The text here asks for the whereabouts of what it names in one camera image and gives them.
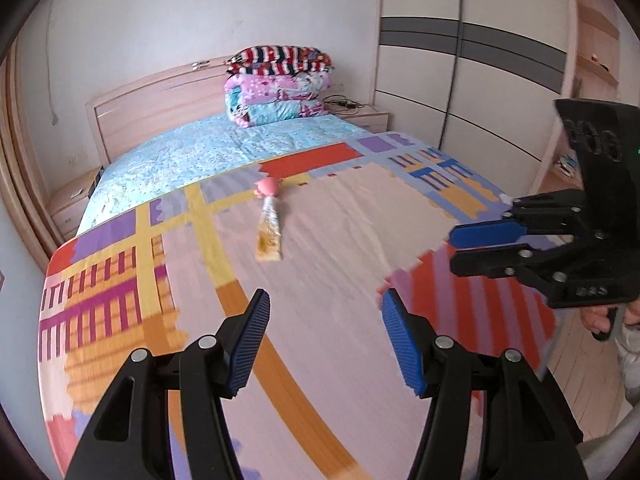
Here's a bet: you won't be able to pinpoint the light blue bed sheet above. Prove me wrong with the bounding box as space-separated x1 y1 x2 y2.
77 112 373 233

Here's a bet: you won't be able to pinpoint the pink and cyan folded quilt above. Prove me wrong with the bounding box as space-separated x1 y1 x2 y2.
224 71 334 128

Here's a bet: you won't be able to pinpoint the wall cord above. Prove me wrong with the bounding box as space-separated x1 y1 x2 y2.
46 10 57 127

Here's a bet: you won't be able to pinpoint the wooden shelf unit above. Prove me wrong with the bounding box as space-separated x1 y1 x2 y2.
535 0 632 196

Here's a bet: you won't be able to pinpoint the patchwork printed blanket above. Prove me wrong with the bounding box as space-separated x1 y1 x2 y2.
37 132 558 480

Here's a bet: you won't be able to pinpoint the striped folded blanket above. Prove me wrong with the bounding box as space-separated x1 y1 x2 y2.
226 45 334 79

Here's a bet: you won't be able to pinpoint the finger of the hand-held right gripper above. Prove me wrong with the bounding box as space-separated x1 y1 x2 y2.
449 236 601 291
448 191 591 252

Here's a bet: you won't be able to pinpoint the person's right forearm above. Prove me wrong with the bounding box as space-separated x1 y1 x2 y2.
580 325 640 480

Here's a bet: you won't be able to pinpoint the pink ball toy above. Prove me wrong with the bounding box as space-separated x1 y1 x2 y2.
254 176 282 200

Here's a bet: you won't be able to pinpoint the beige curtain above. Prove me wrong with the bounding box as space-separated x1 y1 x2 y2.
0 50 56 256

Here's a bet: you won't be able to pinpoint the wooden nightstand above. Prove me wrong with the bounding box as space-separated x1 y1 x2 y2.
49 167 103 241
337 105 391 134

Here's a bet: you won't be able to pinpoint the white and grey wardrobe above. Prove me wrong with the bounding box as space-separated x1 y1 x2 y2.
372 0 576 201

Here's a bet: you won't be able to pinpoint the black cables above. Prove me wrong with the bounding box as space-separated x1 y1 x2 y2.
322 94 373 111

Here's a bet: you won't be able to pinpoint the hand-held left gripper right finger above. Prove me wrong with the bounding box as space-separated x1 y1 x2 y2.
381 288 588 480

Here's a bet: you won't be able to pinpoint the person's right hand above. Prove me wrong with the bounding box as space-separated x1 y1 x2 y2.
579 297 640 343

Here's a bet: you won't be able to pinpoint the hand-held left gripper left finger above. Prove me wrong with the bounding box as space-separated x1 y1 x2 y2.
65 288 271 480

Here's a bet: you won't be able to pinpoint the colourful book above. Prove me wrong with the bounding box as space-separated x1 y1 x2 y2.
552 152 584 179

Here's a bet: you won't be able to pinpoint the wooden bed headboard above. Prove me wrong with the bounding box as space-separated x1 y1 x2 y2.
85 55 236 166

